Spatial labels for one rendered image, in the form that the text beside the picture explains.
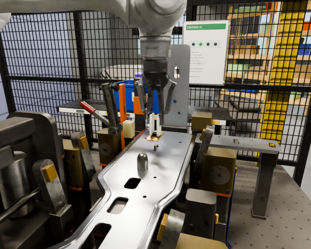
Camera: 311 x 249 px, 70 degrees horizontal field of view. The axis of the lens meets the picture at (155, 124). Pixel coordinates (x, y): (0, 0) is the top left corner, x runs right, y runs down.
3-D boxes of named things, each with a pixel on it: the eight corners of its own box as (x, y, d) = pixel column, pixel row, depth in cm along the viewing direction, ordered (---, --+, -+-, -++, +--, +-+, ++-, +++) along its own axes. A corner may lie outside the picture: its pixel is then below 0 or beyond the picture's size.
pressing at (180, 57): (186, 127, 97) (190, 44, 86) (161, 125, 100) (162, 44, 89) (187, 127, 97) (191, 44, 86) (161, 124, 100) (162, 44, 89)
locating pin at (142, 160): (146, 176, 62) (145, 155, 60) (135, 175, 62) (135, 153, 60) (149, 171, 65) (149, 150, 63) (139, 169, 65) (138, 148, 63)
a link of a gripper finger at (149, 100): (152, 79, 65) (147, 78, 66) (149, 115, 69) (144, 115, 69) (156, 78, 69) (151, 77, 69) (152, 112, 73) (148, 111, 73)
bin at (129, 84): (169, 114, 105) (170, 86, 101) (113, 108, 116) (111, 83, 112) (178, 106, 120) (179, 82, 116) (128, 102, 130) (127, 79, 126)
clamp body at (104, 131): (119, 222, 84) (114, 135, 73) (96, 217, 87) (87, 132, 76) (126, 211, 90) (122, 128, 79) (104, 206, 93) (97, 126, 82)
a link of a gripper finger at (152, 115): (151, 115, 69) (149, 114, 69) (151, 136, 71) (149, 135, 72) (154, 112, 72) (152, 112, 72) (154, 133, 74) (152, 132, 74)
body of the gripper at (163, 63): (137, 58, 63) (137, 91, 66) (166, 59, 61) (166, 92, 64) (145, 58, 70) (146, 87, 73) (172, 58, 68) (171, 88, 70)
